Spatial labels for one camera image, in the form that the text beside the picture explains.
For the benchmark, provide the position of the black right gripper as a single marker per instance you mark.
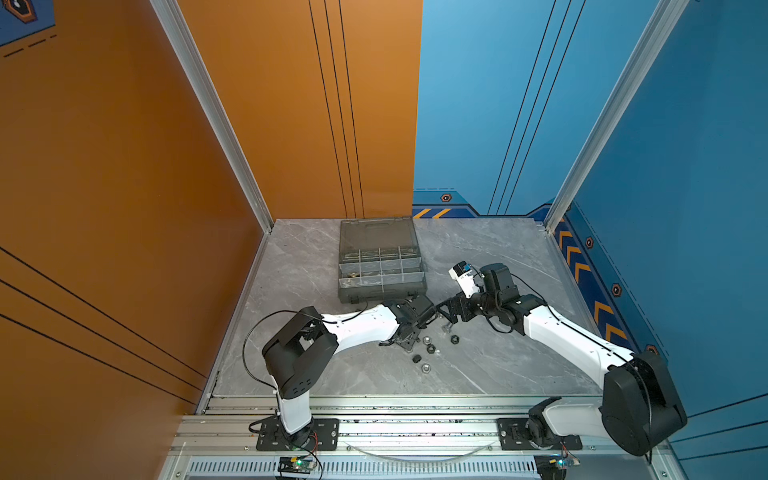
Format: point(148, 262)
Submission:
point(451, 304)

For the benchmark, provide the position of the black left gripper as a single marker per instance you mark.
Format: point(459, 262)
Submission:
point(414, 339)

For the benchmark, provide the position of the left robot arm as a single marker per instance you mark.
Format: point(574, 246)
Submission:
point(298, 354)

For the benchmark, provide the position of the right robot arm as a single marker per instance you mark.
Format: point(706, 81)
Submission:
point(639, 406)

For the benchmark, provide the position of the grey plastic organizer box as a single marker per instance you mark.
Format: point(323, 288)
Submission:
point(379, 259)

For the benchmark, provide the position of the green circuit board left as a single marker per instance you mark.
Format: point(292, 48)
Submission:
point(297, 467)

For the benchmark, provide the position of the circuit board right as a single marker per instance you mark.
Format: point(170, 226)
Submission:
point(555, 467)

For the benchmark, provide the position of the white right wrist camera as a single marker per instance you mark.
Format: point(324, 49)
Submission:
point(464, 275)

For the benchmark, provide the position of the aluminium front rail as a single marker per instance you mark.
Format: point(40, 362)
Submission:
point(394, 437)

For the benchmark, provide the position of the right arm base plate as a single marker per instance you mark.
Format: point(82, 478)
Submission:
point(522, 433)

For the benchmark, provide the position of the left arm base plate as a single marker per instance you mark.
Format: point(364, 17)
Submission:
point(321, 434)

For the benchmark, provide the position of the aluminium left corner post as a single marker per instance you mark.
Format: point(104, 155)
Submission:
point(176, 29)

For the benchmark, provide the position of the aluminium corner post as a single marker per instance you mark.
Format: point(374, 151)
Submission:
point(176, 29)
point(653, 38)

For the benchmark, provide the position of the aluminium right corner post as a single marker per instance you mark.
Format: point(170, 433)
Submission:
point(653, 38)

